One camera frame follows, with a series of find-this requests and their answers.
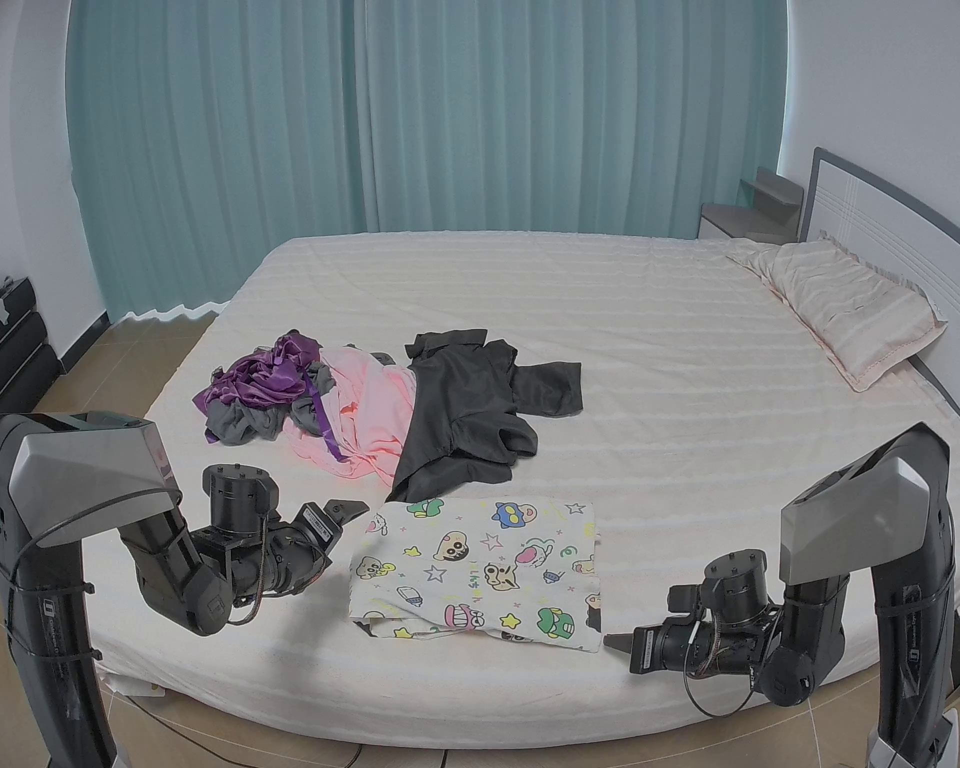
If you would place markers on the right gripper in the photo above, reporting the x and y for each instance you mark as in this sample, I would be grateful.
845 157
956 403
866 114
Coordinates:
664 645

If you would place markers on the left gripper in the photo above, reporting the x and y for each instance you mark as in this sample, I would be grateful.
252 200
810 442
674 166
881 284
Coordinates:
311 536

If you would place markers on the white printed pyjama top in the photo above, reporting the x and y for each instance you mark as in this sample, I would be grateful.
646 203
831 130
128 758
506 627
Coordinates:
487 570

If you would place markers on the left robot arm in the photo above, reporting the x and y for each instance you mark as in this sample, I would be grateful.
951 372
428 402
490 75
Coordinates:
75 495

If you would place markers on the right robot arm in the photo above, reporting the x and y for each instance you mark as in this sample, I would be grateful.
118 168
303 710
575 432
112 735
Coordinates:
840 517

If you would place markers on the pile of clothes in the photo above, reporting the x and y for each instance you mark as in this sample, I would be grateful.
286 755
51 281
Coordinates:
262 375

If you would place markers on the bed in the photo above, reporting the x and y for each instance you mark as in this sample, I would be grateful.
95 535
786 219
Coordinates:
637 337

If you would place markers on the black garment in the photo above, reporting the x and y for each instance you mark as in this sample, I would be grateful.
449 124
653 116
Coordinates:
465 405

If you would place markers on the black chest of drawers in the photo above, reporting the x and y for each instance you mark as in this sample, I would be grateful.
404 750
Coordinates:
22 345

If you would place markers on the pale pink striped pillow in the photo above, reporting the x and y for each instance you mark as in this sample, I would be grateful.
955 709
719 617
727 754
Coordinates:
847 307

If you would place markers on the blue-green curtain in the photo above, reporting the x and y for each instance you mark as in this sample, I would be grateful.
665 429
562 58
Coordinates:
210 150
562 112

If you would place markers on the grey bedside table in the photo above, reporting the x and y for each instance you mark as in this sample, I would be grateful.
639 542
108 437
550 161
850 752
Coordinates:
746 217

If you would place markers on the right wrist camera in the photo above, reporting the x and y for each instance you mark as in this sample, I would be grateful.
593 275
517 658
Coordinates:
684 600

